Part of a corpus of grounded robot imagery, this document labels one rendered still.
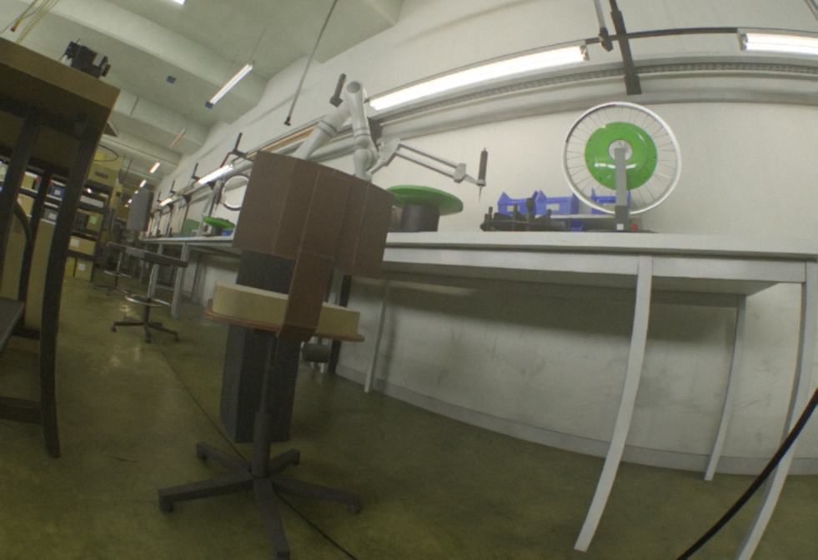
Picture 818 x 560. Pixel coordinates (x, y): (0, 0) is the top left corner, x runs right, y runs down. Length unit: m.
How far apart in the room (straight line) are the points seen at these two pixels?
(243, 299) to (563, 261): 0.83
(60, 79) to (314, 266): 0.71
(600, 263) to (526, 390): 1.15
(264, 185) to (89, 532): 0.89
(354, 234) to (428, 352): 1.66
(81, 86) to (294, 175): 0.55
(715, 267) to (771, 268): 0.18
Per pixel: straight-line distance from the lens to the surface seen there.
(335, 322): 0.79
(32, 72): 0.91
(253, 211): 0.68
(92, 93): 0.88
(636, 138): 1.50
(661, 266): 1.00
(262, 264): 1.30
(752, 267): 1.05
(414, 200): 1.24
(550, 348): 1.95
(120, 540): 0.95
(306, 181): 0.70
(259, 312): 0.74
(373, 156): 1.42
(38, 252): 2.05
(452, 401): 2.21
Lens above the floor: 0.65
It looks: 9 degrees up
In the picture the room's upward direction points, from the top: 10 degrees clockwise
